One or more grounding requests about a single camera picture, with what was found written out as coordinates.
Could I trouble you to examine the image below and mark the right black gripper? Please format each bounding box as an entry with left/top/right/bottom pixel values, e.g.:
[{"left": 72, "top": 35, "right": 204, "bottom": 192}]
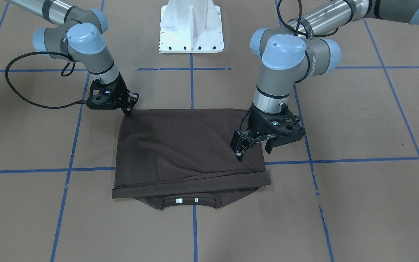
[{"left": 111, "top": 73, "right": 140, "bottom": 116}]

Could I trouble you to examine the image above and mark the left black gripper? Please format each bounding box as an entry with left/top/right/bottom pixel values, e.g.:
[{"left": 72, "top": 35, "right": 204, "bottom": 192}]
[{"left": 230, "top": 103, "right": 275, "bottom": 162}]

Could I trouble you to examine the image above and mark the dark brown t-shirt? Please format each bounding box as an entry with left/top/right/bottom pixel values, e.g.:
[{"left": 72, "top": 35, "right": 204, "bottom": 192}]
[{"left": 111, "top": 109, "right": 271, "bottom": 210}]

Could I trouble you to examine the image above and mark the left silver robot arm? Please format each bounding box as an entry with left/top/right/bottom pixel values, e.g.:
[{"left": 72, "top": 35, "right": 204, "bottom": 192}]
[{"left": 231, "top": 0, "right": 419, "bottom": 162}]

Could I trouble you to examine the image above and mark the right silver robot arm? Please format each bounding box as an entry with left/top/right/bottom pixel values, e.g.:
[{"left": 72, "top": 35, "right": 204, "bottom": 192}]
[{"left": 5, "top": 0, "right": 139, "bottom": 116}]

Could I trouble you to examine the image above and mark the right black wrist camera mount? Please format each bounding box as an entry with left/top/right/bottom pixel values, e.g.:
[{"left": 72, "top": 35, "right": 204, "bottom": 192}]
[{"left": 86, "top": 80, "right": 121, "bottom": 110}]

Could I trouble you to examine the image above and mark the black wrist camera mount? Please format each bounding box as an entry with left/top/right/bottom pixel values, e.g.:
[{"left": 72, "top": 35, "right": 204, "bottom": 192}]
[
  {"left": 265, "top": 103, "right": 306, "bottom": 154},
  {"left": 86, "top": 80, "right": 121, "bottom": 110}
]

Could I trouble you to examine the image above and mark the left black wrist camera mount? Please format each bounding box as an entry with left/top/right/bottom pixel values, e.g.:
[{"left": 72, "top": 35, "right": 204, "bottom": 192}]
[{"left": 265, "top": 103, "right": 306, "bottom": 154}]

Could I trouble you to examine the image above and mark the white central pedestal column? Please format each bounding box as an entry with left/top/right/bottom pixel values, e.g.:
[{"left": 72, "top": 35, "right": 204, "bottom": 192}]
[{"left": 159, "top": 0, "right": 224, "bottom": 54}]

